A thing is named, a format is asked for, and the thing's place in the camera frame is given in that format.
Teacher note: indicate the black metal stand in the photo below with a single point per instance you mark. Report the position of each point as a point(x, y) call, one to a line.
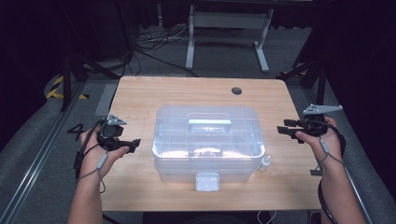
point(313, 76)

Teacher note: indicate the yellow black floor tape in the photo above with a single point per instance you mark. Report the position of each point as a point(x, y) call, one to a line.
point(56, 88)

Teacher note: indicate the clear plastic storage box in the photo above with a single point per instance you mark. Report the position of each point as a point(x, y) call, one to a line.
point(207, 140)

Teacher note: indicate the metal floor rail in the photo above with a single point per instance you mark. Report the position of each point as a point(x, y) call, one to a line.
point(358, 186)
point(34, 161)

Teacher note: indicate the grey metal table frame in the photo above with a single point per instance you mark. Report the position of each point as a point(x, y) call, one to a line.
point(230, 20)

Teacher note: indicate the person's left hand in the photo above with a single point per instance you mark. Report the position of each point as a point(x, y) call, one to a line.
point(93, 155)

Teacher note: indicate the black tripod stand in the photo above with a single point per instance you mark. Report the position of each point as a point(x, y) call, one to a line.
point(67, 81)

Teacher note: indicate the person's right hand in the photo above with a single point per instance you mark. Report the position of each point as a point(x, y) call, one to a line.
point(330, 146)

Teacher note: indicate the small white bottle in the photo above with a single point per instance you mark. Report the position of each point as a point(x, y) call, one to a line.
point(264, 163)

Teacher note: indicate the black tape piece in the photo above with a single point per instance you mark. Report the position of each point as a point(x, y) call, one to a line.
point(316, 172)

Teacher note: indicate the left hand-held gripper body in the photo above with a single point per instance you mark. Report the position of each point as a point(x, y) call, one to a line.
point(109, 135)

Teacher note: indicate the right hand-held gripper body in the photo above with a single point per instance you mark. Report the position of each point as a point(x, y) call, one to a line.
point(313, 124)

